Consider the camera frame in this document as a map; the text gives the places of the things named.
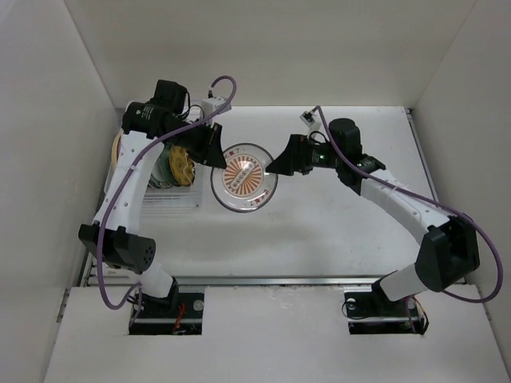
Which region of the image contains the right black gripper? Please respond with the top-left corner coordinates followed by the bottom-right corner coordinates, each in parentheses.
top-left (265, 134), bottom-right (343, 176)

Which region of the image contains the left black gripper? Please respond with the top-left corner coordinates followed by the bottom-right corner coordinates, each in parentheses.
top-left (167, 117), bottom-right (227, 169)

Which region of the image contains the yellow patterned plate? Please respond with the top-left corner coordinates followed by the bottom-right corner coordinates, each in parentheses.
top-left (168, 145), bottom-right (196, 187)

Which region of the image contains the white orange sunburst plate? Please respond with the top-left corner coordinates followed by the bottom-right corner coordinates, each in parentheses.
top-left (210, 143), bottom-right (278, 213)

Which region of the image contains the blue floral green plate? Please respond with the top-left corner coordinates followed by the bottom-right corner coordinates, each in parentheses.
top-left (157, 146), bottom-right (177, 188)

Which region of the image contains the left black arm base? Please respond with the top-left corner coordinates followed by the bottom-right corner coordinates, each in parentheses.
top-left (128, 286), bottom-right (205, 336)

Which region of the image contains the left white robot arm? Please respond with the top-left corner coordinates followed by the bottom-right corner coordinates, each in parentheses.
top-left (78, 75), bottom-right (237, 317)

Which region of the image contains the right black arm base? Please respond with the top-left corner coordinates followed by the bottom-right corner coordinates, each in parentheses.
top-left (342, 291), bottom-right (430, 335)

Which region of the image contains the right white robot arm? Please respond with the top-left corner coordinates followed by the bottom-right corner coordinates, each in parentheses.
top-left (266, 118), bottom-right (480, 316)

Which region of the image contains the green rimmed white plate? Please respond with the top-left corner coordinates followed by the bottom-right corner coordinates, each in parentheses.
top-left (149, 158), bottom-right (165, 189)

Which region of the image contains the beige plate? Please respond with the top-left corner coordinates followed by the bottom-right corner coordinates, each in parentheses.
top-left (111, 132), bottom-right (121, 169)

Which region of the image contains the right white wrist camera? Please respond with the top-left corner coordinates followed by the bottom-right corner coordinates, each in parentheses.
top-left (299, 111), bottom-right (323, 136)

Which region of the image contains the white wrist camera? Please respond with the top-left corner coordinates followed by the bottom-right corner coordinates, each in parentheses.
top-left (299, 111), bottom-right (323, 136)
top-left (200, 96), bottom-right (232, 117)

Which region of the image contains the white wire dish rack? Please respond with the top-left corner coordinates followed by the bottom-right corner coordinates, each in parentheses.
top-left (104, 99), bottom-right (211, 216)

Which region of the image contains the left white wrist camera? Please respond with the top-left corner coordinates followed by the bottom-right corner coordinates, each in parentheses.
top-left (200, 96), bottom-right (232, 117)

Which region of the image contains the aluminium table frame rail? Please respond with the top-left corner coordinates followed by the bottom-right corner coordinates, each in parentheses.
top-left (79, 107), bottom-right (464, 288)

